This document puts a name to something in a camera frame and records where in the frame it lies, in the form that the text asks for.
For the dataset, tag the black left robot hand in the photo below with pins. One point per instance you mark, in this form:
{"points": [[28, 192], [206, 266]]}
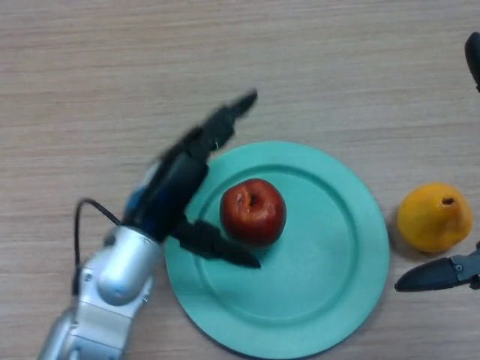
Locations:
{"points": [[172, 191]]}

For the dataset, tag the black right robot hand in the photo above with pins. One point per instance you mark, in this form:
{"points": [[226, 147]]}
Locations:
{"points": [[431, 275]]}

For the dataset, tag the red apple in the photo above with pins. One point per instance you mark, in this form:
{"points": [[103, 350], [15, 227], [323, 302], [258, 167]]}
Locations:
{"points": [[253, 213]]}

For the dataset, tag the green round plate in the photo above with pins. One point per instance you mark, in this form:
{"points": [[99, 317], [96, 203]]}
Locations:
{"points": [[318, 270]]}

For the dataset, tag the yellow pear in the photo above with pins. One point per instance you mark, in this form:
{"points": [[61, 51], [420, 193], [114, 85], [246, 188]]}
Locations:
{"points": [[431, 221]]}

